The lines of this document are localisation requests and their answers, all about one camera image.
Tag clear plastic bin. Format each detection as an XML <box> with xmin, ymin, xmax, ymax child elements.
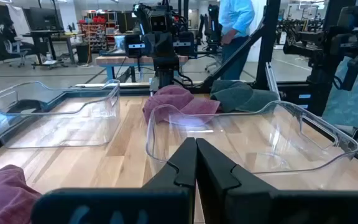
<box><xmin>145</xmin><ymin>100</ymin><xmax>358</xmax><ymax>191</ymax></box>
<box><xmin>0</xmin><ymin>79</ymin><xmax>121</xmax><ymax>149</ymax></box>

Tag grey office chair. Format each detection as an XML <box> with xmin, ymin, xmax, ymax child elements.
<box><xmin>3</xmin><ymin>36</ymin><xmax>31</xmax><ymax>68</ymax></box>

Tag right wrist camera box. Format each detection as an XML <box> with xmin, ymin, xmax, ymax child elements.
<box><xmin>150</xmin><ymin>14</ymin><xmax>168</xmax><ymax>32</ymax></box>

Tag person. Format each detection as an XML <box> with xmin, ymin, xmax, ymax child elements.
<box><xmin>218</xmin><ymin>0</ymin><xmax>256</xmax><ymax>81</ymax></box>
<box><xmin>0</xmin><ymin>17</ymin><xmax>23</xmax><ymax>44</ymax></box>

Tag dark green baseball cap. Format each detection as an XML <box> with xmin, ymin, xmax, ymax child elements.
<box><xmin>6</xmin><ymin>99</ymin><xmax>52</xmax><ymax>114</ymax></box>
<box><xmin>209</xmin><ymin>79</ymin><xmax>280</xmax><ymax>113</ymax></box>

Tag black trash bin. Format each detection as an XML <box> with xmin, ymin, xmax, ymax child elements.
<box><xmin>75</xmin><ymin>43</ymin><xmax>92</xmax><ymax>65</ymax></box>

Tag black office desk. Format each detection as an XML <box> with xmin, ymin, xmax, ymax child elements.
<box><xmin>22</xmin><ymin>29</ymin><xmax>85</xmax><ymax>68</ymax></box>

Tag wooden workbench with blue legs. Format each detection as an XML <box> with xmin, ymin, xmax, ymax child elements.
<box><xmin>94</xmin><ymin>54</ymin><xmax>189</xmax><ymax>82</ymax></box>

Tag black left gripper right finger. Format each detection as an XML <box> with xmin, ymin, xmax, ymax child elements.
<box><xmin>196</xmin><ymin>138</ymin><xmax>358</xmax><ymax>224</ymax></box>

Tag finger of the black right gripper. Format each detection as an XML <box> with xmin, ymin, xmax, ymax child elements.
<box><xmin>158</xmin><ymin>32</ymin><xmax>175</xmax><ymax>58</ymax></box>
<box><xmin>144</xmin><ymin>32</ymin><xmax>160</xmax><ymax>58</ymax></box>

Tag maroon baseball cap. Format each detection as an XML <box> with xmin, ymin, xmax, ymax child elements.
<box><xmin>142</xmin><ymin>84</ymin><xmax>222</xmax><ymax>125</ymax></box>
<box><xmin>0</xmin><ymin>164</ymin><xmax>42</xmax><ymax>224</ymax></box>

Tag shelf with red parts bins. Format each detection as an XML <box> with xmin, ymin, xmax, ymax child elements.
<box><xmin>78</xmin><ymin>11</ymin><xmax>120</xmax><ymax>52</ymax></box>

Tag black computer monitor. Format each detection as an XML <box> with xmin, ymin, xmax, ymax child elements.
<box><xmin>23</xmin><ymin>7</ymin><xmax>64</xmax><ymax>32</ymax></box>

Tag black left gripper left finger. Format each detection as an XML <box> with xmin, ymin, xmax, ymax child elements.
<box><xmin>30</xmin><ymin>136</ymin><xmax>198</xmax><ymax>224</ymax></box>

